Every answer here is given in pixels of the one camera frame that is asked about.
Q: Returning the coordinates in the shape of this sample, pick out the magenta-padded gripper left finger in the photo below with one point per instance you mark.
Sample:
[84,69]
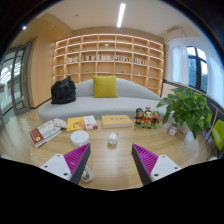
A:
[71,163]

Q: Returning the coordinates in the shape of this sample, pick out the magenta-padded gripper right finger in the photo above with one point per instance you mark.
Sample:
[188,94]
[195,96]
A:
[150,163]

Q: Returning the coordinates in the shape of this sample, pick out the white charger with copper rim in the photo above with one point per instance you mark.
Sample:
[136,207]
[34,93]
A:
[112,139]

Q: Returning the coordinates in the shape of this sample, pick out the round white power strip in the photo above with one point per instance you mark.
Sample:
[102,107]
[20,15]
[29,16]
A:
[80,138]

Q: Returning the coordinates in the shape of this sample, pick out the yellow and white book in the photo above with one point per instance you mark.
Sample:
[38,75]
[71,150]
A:
[78,124]

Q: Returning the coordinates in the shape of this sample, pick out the grey and red book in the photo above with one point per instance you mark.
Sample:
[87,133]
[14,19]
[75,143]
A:
[45,133]

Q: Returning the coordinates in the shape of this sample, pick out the small white jar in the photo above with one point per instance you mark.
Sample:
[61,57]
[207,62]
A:
[172,129]

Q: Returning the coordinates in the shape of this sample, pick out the floral fabric pouch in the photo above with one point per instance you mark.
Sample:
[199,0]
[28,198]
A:
[60,123]

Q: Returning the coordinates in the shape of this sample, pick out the three-figure colourful figurine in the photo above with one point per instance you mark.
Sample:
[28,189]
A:
[146,119]

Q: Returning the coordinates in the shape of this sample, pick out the thick yellow book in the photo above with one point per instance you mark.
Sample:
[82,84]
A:
[116,121]

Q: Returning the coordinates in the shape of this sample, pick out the potted green plant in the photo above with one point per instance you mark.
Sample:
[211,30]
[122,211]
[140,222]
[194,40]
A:
[186,110]

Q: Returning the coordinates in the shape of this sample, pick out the grey curved sofa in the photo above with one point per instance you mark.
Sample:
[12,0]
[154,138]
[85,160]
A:
[110,105]

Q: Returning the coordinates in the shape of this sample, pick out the black bag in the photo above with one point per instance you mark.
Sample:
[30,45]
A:
[63,91]

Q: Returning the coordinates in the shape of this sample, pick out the yellow-green chair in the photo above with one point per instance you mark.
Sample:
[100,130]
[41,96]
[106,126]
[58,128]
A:
[219,135]

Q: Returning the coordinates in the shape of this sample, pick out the white radiator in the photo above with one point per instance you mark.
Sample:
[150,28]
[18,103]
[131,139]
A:
[168,90]

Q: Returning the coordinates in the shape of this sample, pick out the yellow square cushion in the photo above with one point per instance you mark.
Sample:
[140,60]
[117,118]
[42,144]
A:
[105,86]

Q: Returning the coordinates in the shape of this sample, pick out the glass door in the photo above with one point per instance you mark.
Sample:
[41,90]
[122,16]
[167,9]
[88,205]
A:
[16,83]

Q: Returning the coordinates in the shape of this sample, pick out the dark-framed window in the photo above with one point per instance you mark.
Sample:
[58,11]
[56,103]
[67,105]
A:
[197,68]

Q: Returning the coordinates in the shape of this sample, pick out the white air conditioner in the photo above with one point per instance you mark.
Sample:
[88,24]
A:
[175,34]

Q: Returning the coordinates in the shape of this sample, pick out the long ceiling light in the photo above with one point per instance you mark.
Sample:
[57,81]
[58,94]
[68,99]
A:
[121,15]

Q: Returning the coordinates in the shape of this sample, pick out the wooden wall shelf unit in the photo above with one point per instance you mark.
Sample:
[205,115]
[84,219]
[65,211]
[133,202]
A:
[106,56]

